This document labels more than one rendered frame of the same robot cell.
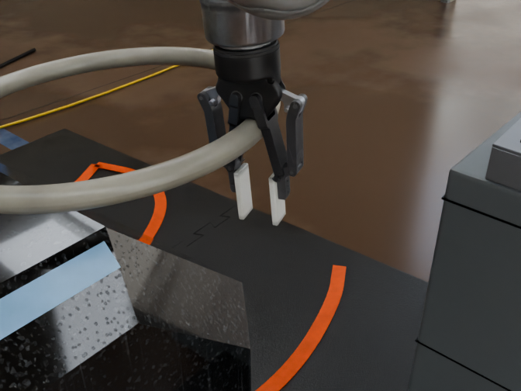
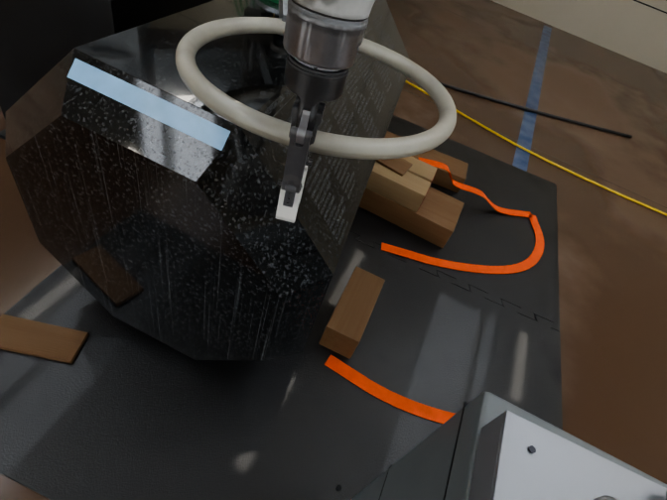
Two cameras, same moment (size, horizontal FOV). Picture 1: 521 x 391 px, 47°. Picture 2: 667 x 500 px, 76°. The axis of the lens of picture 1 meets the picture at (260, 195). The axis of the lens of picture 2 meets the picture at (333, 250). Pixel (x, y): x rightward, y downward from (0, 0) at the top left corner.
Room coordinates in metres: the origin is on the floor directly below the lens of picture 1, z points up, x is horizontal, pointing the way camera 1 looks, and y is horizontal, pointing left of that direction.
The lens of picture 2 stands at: (0.48, -0.46, 1.31)
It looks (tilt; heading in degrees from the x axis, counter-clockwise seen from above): 47 degrees down; 58
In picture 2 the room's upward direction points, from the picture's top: 20 degrees clockwise
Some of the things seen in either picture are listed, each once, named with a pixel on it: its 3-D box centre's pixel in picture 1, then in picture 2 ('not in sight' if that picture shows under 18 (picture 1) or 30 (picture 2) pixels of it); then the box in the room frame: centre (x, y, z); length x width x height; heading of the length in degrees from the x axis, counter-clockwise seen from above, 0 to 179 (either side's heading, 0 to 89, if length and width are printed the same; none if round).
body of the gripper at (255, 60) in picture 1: (249, 79); (311, 94); (0.67, 0.01, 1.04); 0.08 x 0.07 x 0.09; 66
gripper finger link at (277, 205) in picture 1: (277, 196); (289, 201); (0.65, -0.02, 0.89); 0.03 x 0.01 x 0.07; 156
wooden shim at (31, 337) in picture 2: not in sight; (36, 338); (0.11, 0.32, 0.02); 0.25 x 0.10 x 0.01; 156
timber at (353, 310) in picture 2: not in sight; (352, 311); (1.09, 0.25, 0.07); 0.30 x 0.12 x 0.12; 51
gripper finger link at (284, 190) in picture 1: (289, 180); (289, 194); (0.65, -0.04, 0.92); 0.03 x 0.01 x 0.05; 66
